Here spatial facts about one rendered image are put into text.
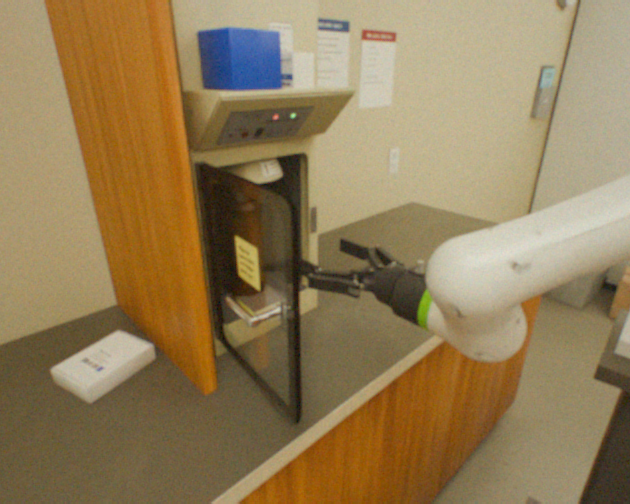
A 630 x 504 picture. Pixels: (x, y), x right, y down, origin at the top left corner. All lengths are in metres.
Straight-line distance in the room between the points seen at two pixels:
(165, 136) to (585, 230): 0.57
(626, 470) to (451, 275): 0.94
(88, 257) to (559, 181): 3.24
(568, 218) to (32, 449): 0.90
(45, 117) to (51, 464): 0.73
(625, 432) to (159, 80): 1.24
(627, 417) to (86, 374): 1.21
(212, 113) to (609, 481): 1.27
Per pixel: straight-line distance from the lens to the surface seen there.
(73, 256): 1.24
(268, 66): 0.76
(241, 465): 0.78
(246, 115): 0.75
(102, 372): 0.97
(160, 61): 0.68
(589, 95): 3.59
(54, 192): 1.19
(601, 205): 0.55
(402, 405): 1.17
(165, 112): 0.68
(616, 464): 1.36
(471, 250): 0.51
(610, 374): 1.15
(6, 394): 1.08
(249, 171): 0.91
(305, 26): 0.96
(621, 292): 3.38
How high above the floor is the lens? 1.54
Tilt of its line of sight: 24 degrees down
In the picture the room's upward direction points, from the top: straight up
